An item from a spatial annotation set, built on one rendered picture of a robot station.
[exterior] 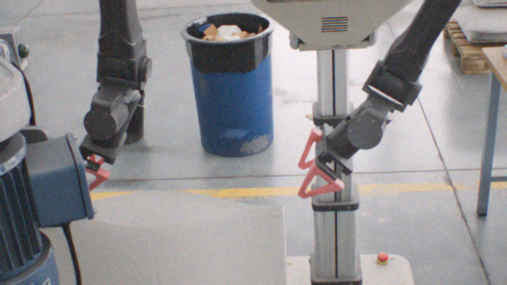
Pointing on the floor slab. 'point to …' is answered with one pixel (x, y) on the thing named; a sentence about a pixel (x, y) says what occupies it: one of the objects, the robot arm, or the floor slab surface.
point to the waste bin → (233, 84)
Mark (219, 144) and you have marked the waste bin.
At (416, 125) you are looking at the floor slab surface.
